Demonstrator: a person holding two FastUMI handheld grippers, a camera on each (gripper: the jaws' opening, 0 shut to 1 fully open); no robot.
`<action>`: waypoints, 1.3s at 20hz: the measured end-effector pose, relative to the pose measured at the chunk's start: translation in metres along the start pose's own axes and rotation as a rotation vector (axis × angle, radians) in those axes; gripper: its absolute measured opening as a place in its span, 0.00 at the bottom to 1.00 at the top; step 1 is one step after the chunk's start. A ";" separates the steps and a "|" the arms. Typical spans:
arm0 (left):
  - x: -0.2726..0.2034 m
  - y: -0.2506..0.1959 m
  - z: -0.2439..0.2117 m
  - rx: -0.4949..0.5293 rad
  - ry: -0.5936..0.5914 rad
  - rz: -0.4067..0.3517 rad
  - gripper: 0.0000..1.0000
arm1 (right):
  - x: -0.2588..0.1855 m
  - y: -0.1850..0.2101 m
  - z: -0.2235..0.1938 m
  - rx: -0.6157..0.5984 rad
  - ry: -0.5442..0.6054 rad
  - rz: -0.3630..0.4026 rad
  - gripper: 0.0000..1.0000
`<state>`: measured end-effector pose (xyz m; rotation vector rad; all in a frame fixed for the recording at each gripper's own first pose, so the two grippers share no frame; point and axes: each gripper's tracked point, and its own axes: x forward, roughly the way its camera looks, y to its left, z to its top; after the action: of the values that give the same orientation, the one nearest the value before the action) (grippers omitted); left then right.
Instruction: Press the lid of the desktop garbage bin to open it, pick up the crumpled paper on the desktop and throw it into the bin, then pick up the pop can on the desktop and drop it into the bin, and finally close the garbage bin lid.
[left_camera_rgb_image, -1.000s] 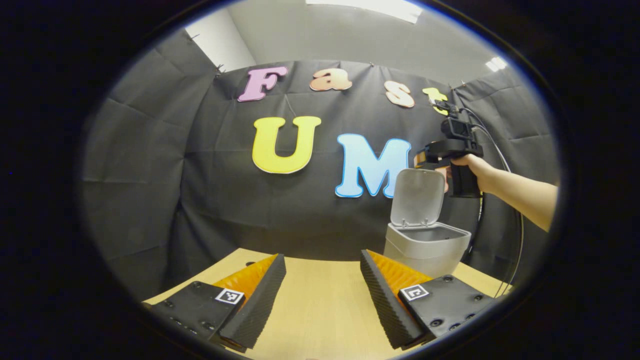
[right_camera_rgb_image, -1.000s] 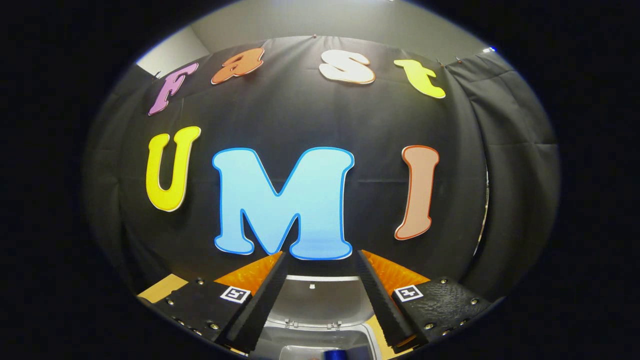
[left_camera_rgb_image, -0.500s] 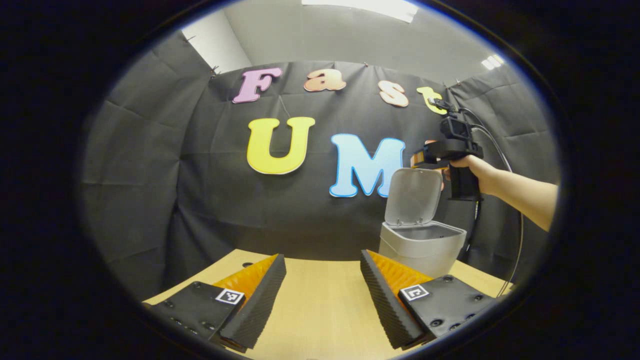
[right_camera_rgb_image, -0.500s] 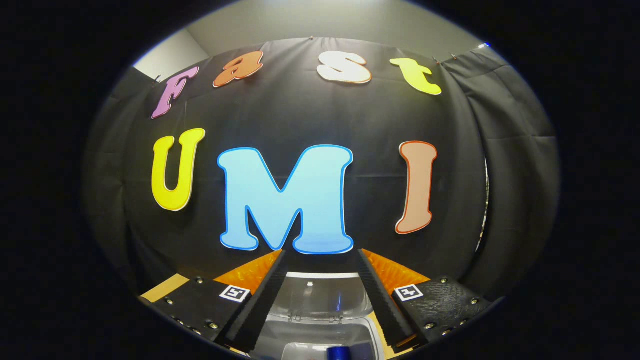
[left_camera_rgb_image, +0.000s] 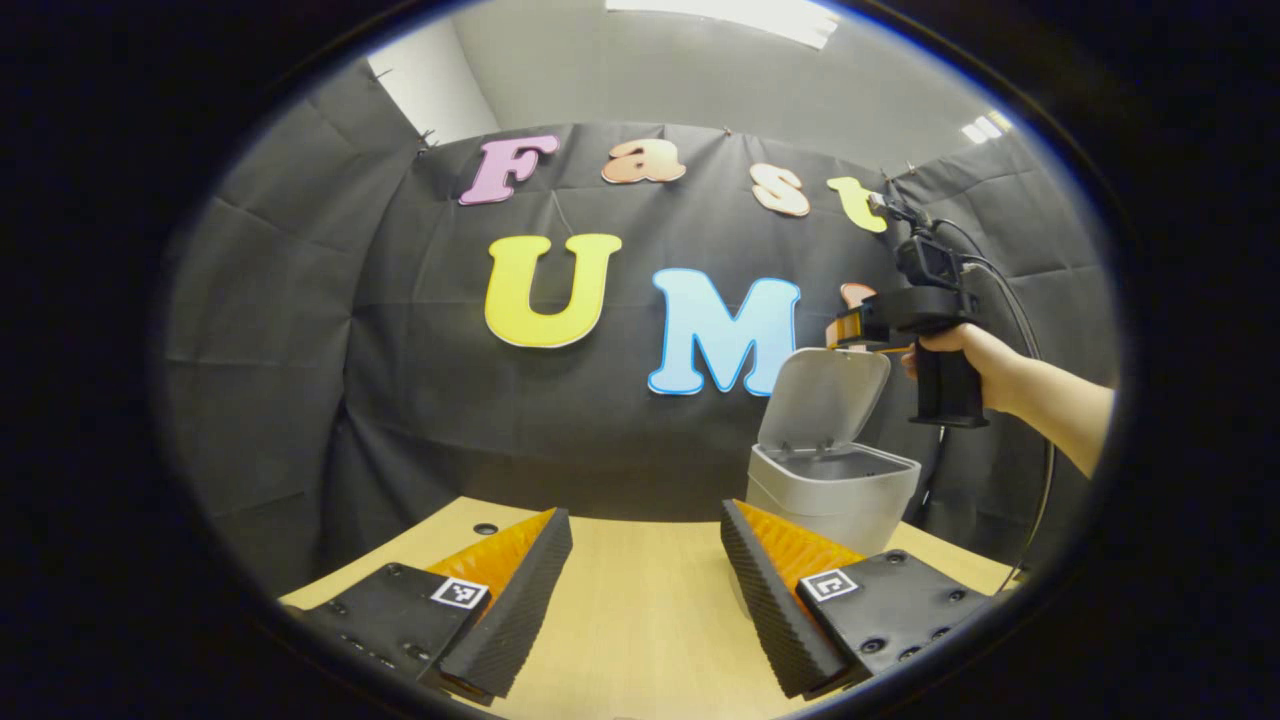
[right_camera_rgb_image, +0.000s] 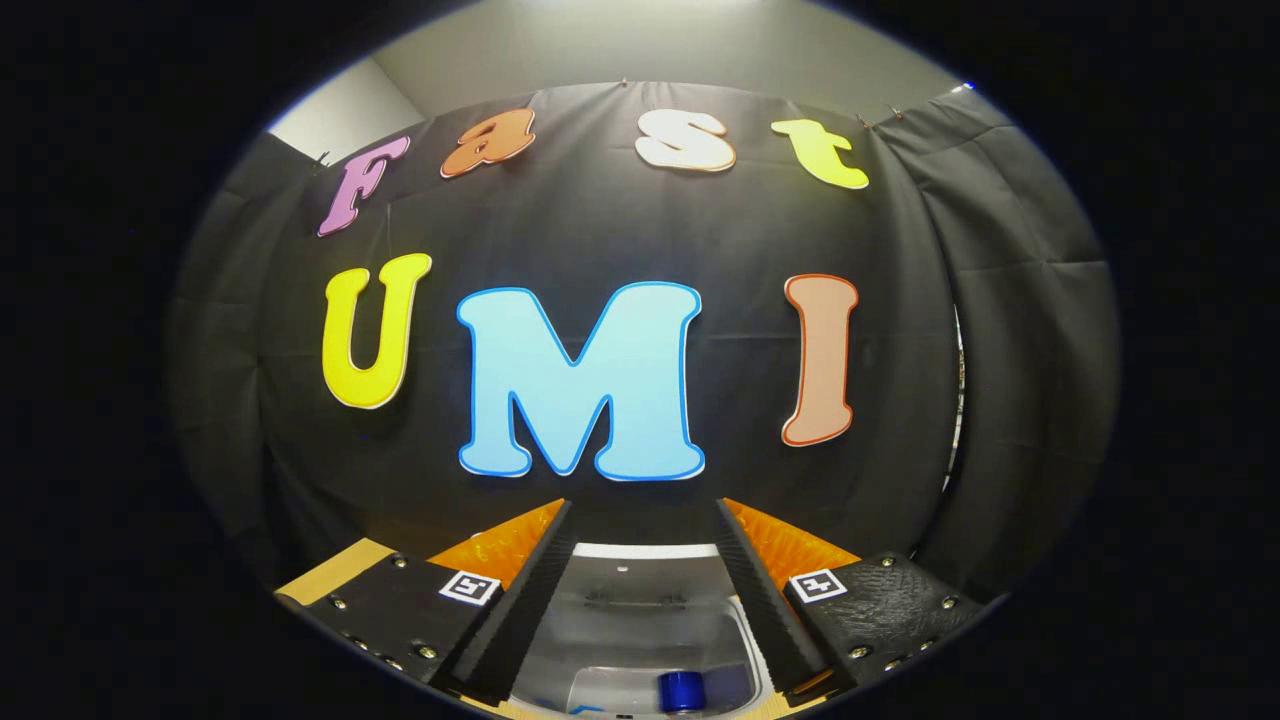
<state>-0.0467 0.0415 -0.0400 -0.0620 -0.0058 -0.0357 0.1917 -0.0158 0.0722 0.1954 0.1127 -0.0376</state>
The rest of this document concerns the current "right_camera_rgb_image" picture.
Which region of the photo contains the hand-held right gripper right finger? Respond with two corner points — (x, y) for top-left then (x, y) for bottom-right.
(713, 497), (986, 706)

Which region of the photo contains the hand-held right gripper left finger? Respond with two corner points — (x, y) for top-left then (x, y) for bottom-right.
(300, 498), (576, 706)

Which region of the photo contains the blue pop can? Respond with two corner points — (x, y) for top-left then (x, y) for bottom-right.
(658, 672), (706, 713)

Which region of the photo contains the white desktop garbage bin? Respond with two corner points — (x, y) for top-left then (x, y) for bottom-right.
(510, 543), (776, 720)

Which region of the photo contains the black backdrop cloth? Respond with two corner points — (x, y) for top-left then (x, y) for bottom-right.
(165, 82), (1121, 601)

